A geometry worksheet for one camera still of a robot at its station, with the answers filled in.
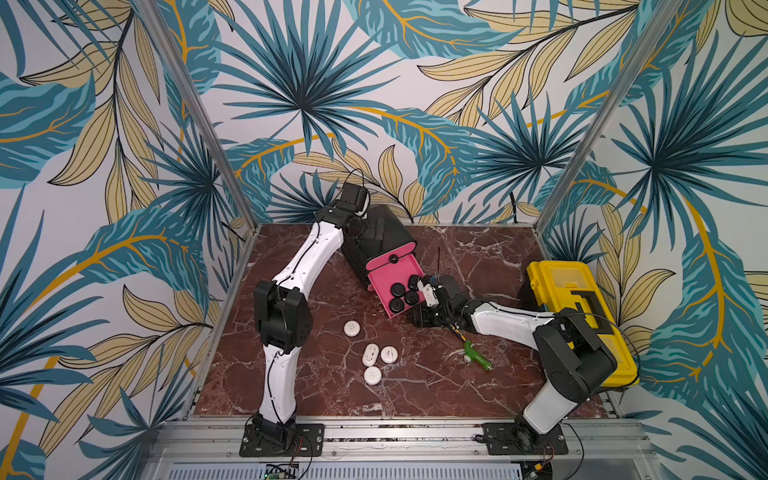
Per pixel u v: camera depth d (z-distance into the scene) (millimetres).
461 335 902
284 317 541
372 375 819
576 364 463
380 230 835
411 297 949
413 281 950
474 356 859
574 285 838
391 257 902
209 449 720
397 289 949
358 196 716
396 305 925
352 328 902
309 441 729
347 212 666
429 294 833
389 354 858
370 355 854
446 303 724
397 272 931
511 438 733
